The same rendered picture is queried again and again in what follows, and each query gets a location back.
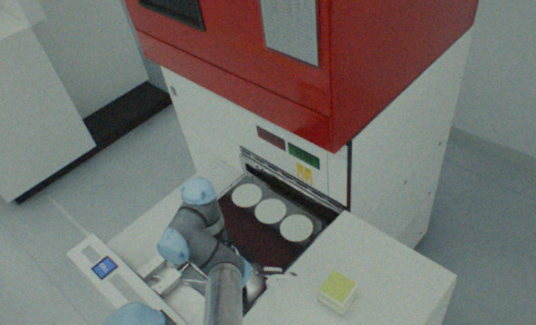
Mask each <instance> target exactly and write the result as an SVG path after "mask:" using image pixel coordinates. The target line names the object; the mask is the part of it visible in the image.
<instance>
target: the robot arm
mask: <svg viewBox="0 0 536 325"><path fill-rule="evenodd" d="M216 195H217V194H216V192H215V190H214V188H213V186H212V184H211V182H210V181H209V180H208V179H206V178H203V177H202V178H201V177H196V178H192V179H190V180H188V181H186V182H185V183H184V184H183V186H182V187H181V198H182V200H183V202H182V203H181V204H180V206H179V208H178V210H177V212H176V214H175V215H174V217H173V218H172V220H171V222H170V223H169V225H168V227H166V228H165V229H164V230H163V234H162V236H161V238H160V240H159V241H158V243H157V251H158V253H159V254H160V255H161V256H162V257H163V258H164V259H165V260H167V261H170V262H172V263H173V264H176V265H182V264H184V263H185V262H186V261H187V260H188V261H189V262H191V263H192V264H194V265H195V266H196V267H198V268H199V269H201V270H202V271H203V272H205V273H206V274H208V282H207V290H206V298H205V305H204V313H203V321H202V325H243V294H242V289H243V288H244V287H245V285H246V284H247V283H248V281H249V279H250V277H251V273H252V271H253V268H252V266H251V265H250V264H249V263H248V262H247V261H245V259H244V258H243V257H242V256H240V255H238V254H237V253H236V249H235V247H232V245H231V243H229V239H228V235H227V232H226V227H225V224H224V219H223V216H222V212H221V210H220V207H219V205H218V201H217V196H216ZM101 325H180V324H178V323H176V322H175V321H173V320H171V319H170V318H168V317H166V316H165V315H164V313H163V312H161V311H160V310H158V309H154V308H152V307H150V306H148V305H147V304H145V303H143V302H139V301H133V302H129V303H126V304H124V305H122V306H121V307H119V308H118V309H117V310H115V311H114V312H113V313H112V314H110V315H109V316H108V317H107V318H106V319H105V320H104V321H103V322H102V324H101Z"/></svg>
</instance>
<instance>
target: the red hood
mask: <svg viewBox="0 0 536 325"><path fill-rule="evenodd" d="M124 1H125V5H126V8H127V10H128V11H129V13H130V16H131V19H132V22H133V25H134V28H135V31H136V34H137V36H138V39H139V42H140V44H141V46H142V49H143V54H144V56H145V58H146V59H148V60H151V61H153V62H155V63H156V64H158V65H160V66H162V67H164V68H165V69H167V70H170V71H172V72H174V73H176V74H178V75H180V76H182V77H183V78H185V79H188V80H190V81H192V82H194V83H195V84H197V85H199V86H201V87H203V88H205V89H207V90H209V91H211V92H213V93H215V94H217V95H219V96H221V97H222V98H225V99H227V100H229V101H231V102H232V103H234V104H236V105H238V106H240V107H242V108H244V109H246V110H248V111H250V112H252V113H254V114H256V115H258V116H260V117H262V118H264V119H266V120H268V121H270V122H271V123H273V124H275V125H277V126H279V127H281V128H283V129H285V130H287V131H289V132H290V133H292V134H294V135H297V136H298V137H300V138H302V139H304V140H306V141H308V142H309V143H311V144H314V145H316V146H317V147H319V148H321V149H323V150H325V151H327V152H329V153H332V154H336V153H337V152H338V151H339V150H340V149H341V148H342V147H343V146H344V145H345V144H347V143H348V142H349V141H350V140H351V139H352V138H353V137H354V136H355V135H356V134H357V133H358V132H359V131H360V130H362V129H363V128H364V127H365V126H366V125H367V124H368V123H369V122H370V121H371V120H372V119H373V118H374V117H375V116H377V115H378V114H379V113H380V112H381V111H382V110H383V109H384V108H385V107H386V106H387V105H388V104H389V103H390V102H391V101H393V100H394V99H395V98H396V97H397V96H398V95H399V94H400V93H401V92H402V91H403V90H404V89H405V88H406V87H408V86H409V85H410V84H411V83H412V82H413V81H414V80H415V79H416V78H417V77H418V76H419V75H420V74H421V73H422V72H423V71H424V70H425V69H426V68H428V66H429V65H430V64H431V63H432V62H433V61H434V60H435V59H437V58H438V57H440V56H441V55H442V54H443V53H444V52H445V51H446V50H447V49H448V48H449V47H450V46H451V44H452V43H454V42H455V41H456V40H457V39H458V38H459V37H460V36H461V35H462V34H463V33H464V32H465V31H466V30H467V29H469V28H470V27H471V26H472V25H473V24H474V20H475V17H476V9H477V6H478V1H479V0H124Z"/></svg>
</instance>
